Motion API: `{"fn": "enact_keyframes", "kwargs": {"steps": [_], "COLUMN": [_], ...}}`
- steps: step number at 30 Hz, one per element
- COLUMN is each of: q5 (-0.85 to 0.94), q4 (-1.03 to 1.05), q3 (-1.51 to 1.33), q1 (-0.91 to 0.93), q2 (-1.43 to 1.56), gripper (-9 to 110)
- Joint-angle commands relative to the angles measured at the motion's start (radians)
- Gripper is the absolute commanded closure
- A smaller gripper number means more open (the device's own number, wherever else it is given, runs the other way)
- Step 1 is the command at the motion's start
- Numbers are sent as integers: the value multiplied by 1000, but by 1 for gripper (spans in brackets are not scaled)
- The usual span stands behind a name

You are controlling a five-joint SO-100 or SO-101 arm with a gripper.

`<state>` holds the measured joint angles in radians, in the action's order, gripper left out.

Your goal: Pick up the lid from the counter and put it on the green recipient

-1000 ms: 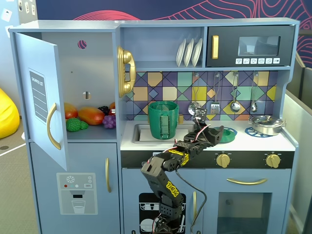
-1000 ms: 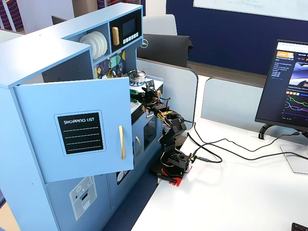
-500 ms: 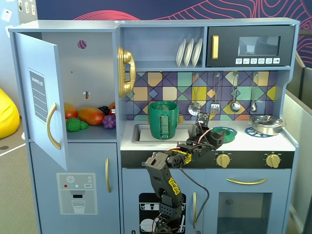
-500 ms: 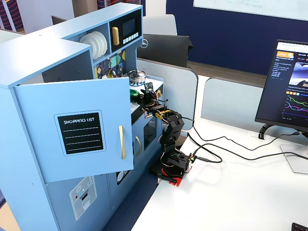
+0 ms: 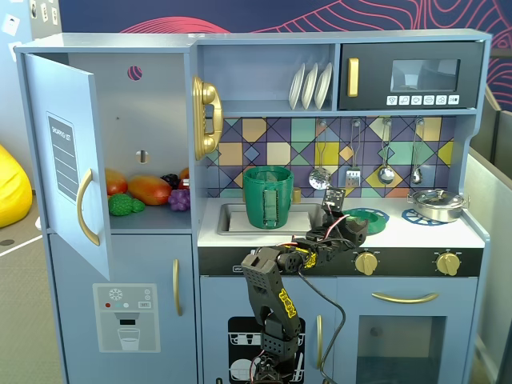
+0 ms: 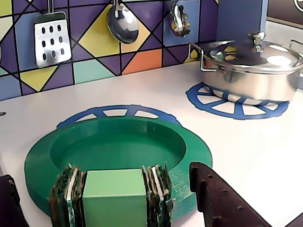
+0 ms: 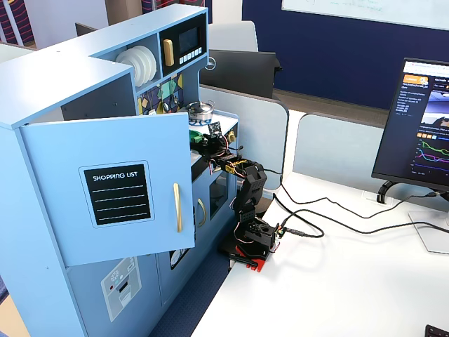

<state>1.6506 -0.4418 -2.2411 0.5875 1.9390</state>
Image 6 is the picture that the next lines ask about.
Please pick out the steel spoon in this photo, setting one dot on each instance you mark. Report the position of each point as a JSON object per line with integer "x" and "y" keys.
{"x": 180, "y": 23}

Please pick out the steel pot lid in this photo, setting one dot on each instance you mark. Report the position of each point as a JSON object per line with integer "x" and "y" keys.
{"x": 279, "y": 56}

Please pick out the steel slotted spatula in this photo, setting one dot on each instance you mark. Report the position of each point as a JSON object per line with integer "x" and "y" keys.
{"x": 52, "y": 54}

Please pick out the steel toy pot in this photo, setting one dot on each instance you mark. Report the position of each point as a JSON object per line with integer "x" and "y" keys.
{"x": 260, "y": 85}

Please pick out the steel ladle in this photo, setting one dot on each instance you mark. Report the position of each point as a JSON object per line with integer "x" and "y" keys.
{"x": 123, "y": 26}

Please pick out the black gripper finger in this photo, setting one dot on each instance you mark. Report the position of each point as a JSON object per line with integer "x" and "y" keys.
{"x": 222, "y": 198}
{"x": 10, "y": 203}

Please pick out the blue toy kitchen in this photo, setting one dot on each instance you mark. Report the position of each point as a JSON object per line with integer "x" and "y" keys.
{"x": 142, "y": 82}

